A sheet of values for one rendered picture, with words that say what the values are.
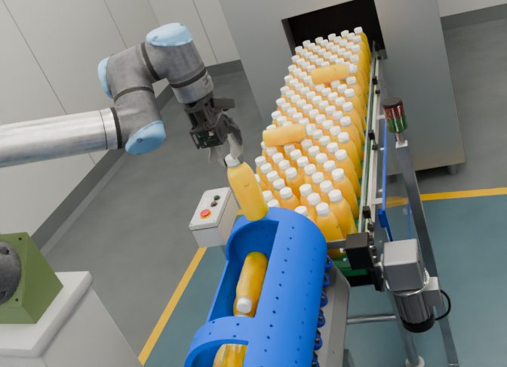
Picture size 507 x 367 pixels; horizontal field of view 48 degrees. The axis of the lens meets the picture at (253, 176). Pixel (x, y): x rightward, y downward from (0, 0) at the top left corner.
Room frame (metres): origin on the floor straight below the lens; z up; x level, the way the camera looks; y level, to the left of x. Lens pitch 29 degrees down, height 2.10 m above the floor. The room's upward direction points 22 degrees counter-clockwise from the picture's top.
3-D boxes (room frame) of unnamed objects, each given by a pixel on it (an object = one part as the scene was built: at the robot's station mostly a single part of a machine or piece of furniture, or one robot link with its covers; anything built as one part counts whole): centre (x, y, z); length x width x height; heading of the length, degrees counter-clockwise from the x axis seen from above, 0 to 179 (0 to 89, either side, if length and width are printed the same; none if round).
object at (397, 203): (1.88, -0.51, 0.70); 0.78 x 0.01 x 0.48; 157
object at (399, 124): (1.61, -0.49, 1.18); 0.06 x 0.06 x 0.05
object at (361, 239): (1.36, -0.21, 0.95); 0.10 x 0.07 x 0.10; 67
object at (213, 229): (1.70, 0.18, 1.05); 0.20 x 0.10 x 0.10; 157
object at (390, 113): (1.61, -0.49, 1.23); 0.06 x 0.06 x 0.04
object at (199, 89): (1.27, 0.05, 1.66); 0.10 x 0.09 x 0.05; 63
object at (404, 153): (1.61, -0.49, 0.55); 0.04 x 0.04 x 1.10; 67
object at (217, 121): (1.27, 0.05, 1.58); 0.09 x 0.08 x 0.12; 153
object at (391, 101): (1.61, -0.49, 1.18); 0.06 x 0.06 x 0.16
